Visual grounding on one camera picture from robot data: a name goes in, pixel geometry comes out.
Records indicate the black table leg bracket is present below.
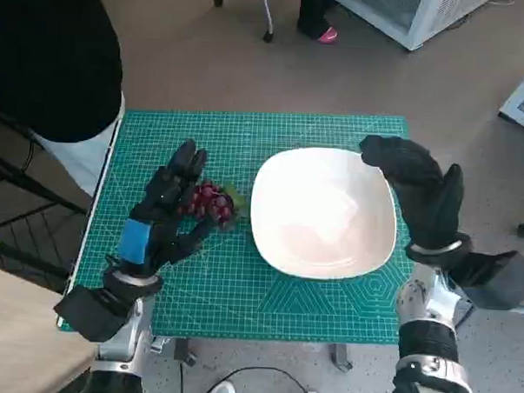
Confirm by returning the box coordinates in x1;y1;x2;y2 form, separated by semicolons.
328;343;355;374
172;336;198;368

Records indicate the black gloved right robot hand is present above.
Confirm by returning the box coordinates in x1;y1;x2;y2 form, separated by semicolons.
354;134;468;250

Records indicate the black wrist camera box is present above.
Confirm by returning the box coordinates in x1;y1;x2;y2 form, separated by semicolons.
450;247;524;311
51;283;137;345

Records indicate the green cutting mat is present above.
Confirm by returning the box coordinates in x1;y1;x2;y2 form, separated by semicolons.
59;102;423;349

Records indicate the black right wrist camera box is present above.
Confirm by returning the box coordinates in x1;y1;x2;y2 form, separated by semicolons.
450;247;524;311

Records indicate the black floor cable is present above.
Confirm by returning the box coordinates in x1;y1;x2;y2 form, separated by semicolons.
178;362;317;393

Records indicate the white mesh cabinet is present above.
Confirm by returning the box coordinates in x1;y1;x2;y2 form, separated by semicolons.
328;0;494;55

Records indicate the white square plate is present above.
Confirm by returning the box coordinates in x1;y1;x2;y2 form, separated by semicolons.
247;145;401;283

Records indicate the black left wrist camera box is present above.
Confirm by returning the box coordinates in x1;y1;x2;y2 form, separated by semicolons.
51;283;137;345

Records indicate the light wooden board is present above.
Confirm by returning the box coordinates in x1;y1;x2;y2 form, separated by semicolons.
0;263;103;393

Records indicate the white chair with casters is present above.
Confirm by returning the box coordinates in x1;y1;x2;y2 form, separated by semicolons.
209;0;278;44

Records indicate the red toy grape bunch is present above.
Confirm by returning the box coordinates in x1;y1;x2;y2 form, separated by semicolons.
176;178;251;232

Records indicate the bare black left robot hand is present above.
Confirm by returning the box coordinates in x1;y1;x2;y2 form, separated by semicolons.
102;136;218;298

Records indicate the black metal rack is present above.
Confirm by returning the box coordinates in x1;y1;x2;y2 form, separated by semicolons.
0;110;96;285

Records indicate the standing person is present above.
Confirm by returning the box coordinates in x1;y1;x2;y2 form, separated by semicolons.
0;0;131;198

